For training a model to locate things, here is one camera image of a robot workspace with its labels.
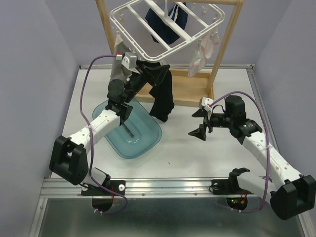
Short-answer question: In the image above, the white pink sock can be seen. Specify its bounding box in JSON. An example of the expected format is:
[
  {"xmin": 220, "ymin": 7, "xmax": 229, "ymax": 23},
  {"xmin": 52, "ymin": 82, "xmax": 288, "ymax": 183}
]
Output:
[{"xmin": 201, "ymin": 30, "xmax": 220, "ymax": 59}]

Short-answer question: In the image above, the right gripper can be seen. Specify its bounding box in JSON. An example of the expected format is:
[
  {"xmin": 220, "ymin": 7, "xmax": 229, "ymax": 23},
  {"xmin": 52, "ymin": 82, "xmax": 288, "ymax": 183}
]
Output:
[{"xmin": 188, "ymin": 108, "xmax": 233, "ymax": 140}]

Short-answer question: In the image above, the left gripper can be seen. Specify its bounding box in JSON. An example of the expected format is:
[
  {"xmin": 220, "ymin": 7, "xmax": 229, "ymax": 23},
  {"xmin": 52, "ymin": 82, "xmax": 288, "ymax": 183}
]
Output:
[{"xmin": 123, "ymin": 59, "xmax": 169, "ymax": 103}]

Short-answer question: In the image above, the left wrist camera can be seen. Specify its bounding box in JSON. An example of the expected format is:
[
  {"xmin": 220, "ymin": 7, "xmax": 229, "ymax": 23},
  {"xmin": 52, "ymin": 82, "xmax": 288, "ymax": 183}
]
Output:
[{"xmin": 116, "ymin": 52, "xmax": 137, "ymax": 70}]

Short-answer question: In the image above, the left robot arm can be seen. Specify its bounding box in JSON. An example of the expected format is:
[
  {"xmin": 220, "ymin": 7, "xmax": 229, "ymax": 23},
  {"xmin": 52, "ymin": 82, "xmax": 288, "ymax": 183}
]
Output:
[{"xmin": 49, "ymin": 63, "xmax": 170, "ymax": 195}]

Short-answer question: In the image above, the wooden rack stand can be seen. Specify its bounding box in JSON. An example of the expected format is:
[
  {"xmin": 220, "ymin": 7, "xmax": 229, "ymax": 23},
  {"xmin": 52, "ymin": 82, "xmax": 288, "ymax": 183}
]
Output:
[{"xmin": 96, "ymin": 0, "xmax": 244, "ymax": 106}]

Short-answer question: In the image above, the grey underwear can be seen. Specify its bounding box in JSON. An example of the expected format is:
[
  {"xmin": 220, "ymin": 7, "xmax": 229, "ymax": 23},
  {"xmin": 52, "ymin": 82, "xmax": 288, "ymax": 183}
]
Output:
[{"xmin": 110, "ymin": 33, "xmax": 137, "ymax": 83}]

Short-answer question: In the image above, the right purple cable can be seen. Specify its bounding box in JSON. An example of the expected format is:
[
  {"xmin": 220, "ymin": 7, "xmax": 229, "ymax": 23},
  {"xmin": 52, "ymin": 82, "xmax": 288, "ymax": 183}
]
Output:
[{"xmin": 208, "ymin": 91, "xmax": 271, "ymax": 213}]

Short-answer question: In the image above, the teal plastic basin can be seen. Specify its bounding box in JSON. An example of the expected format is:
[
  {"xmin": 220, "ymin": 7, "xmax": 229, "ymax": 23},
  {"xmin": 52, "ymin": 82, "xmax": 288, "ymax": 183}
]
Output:
[{"xmin": 89, "ymin": 99, "xmax": 162, "ymax": 159}]

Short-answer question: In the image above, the navy blue underwear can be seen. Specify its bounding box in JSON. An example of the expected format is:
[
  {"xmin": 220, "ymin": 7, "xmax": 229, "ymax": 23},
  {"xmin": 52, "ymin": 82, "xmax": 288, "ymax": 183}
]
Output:
[{"xmin": 145, "ymin": 2, "xmax": 190, "ymax": 45}]

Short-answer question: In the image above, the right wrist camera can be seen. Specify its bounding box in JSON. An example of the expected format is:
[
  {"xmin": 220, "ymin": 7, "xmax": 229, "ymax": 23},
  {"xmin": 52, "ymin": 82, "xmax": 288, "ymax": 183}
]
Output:
[{"xmin": 198, "ymin": 97, "xmax": 214, "ymax": 112}]

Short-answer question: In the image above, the white clip hanger frame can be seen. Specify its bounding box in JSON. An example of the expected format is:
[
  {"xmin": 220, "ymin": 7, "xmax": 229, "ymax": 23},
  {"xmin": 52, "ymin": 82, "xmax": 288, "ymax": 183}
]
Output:
[{"xmin": 110, "ymin": 0, "xmax": 225, "ymax": 62}]

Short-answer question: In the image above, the white pink underwear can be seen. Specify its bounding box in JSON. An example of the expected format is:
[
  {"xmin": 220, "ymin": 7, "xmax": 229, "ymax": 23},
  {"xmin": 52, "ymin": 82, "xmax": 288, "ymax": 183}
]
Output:
[{"xmin": 188, "ymin": 39, "xmax": 205, "ymax": 77}]

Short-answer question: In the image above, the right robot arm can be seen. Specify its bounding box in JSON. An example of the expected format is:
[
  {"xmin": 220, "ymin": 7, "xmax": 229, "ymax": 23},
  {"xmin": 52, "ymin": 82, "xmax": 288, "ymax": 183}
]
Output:
[{"xmin": 189, "ymin": 91, "xmax": 316, "ymax": 220}]

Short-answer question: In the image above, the aluminium rail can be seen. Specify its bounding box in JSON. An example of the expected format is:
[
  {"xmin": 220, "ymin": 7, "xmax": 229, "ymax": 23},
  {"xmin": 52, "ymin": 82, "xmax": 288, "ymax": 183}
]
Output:
[{"xmin": 40, "ymin": 176, "xmax": 304, "ymax": 198}]

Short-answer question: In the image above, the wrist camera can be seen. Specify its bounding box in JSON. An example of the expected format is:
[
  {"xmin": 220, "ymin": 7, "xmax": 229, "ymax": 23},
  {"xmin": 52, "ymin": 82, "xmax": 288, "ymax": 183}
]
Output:
[
  {"xmin": 116, "ymin": 52, "xmax": 137, "ymax": 70},
  {"xmin": 198, "ymin": 97, "xmax": 214, "ymax": 112}
]

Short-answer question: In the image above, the black underwear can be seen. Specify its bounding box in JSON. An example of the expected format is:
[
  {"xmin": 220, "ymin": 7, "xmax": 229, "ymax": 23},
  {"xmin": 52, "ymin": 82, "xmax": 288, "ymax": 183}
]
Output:
[{"xmin": 137, "ymin": 60, "xmax": 174, "ymax": 122}]

